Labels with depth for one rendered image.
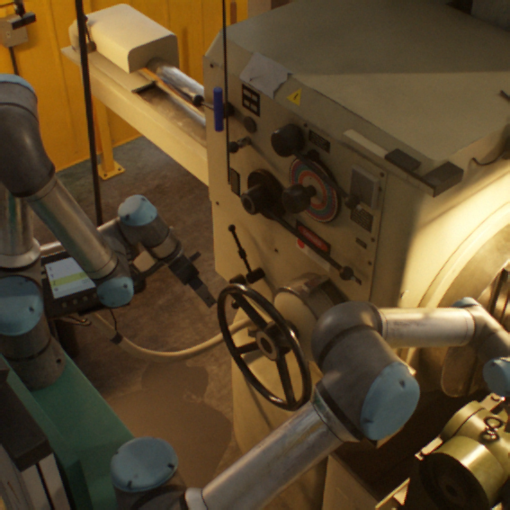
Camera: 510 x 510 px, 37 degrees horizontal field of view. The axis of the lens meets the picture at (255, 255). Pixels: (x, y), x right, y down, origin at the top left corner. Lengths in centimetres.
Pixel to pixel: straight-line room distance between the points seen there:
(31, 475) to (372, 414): 58
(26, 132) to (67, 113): 309
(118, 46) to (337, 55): 134
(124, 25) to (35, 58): 111
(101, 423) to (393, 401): 73
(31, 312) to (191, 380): 204
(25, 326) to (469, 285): 105
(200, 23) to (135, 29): 160
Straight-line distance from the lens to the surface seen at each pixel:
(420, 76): 196
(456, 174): 166
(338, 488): 280
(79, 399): 176
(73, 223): 153
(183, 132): 298
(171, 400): 357
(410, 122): 178
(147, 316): 392
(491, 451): 196
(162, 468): 136
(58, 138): 459
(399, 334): 141
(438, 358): 206
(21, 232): 170
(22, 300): 168
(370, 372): 122
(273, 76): 195
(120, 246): 173
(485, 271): 198
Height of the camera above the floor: 285
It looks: 43 degrees down
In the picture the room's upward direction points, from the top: straight up
